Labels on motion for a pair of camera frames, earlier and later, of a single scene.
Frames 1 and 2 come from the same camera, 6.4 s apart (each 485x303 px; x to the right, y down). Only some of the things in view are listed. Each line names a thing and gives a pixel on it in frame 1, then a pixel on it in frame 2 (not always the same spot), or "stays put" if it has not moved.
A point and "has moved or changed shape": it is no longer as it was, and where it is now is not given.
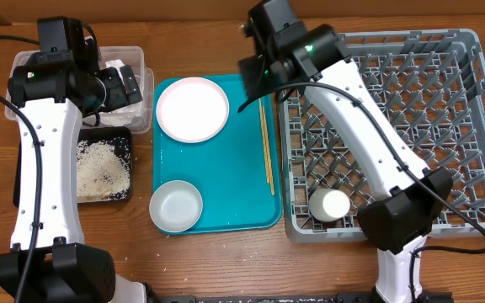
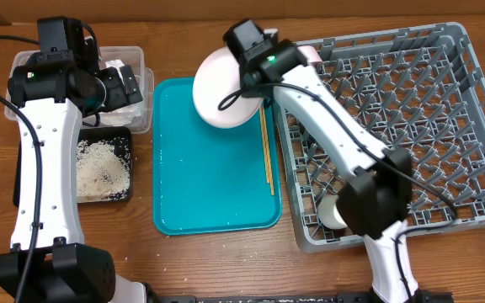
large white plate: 192,109 → 217,91
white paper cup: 327,204 has moved or changed shape
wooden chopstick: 268,153 stays put
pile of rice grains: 101,172 stays put
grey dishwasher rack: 434,86 stays put
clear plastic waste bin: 137,117 stays put
